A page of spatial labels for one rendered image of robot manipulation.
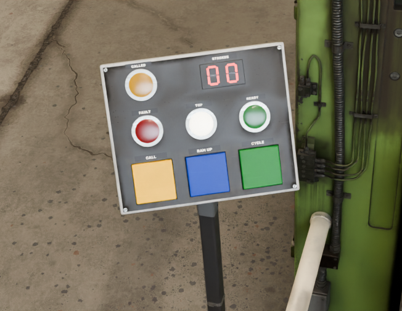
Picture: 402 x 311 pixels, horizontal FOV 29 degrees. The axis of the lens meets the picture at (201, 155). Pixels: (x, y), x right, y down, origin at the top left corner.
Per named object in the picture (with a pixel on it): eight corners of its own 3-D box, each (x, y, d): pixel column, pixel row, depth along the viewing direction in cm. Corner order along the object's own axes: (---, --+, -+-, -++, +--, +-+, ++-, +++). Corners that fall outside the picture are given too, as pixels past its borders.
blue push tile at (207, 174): (230, 191, 144) (225, 152, 143) (190, 197, 144) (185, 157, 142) (229, 190, 146) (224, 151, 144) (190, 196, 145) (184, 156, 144)
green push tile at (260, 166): (283, 184, 144) (278, 144, 143) (243, 189, 144) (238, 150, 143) (281, 182, 146) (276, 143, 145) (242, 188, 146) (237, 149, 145)
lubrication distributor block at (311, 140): (321, 194, 179) (323, 147, 170) (295, 190, 180) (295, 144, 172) (324, 185, 181) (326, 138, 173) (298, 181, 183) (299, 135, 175)
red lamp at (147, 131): (157, 147, 141) (155, 128, 139) (134, 144, 143) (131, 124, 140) (163, 137, 144) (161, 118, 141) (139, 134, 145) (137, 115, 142)
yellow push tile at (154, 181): (177, 199, 143) (171, 159, 142) (137, 204, 143) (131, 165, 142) (176, 197, 145) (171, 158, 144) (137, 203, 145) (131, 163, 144)
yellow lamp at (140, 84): (151, 100, 140) (148, 80, 138) (127, 98, 141) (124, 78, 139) (156, 91, 142) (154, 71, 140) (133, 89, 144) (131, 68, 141)
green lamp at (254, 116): (265, 132, 143) (264, 113, 140) (240, 129, 144) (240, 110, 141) (269, 123, 145) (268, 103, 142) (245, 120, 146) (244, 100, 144)
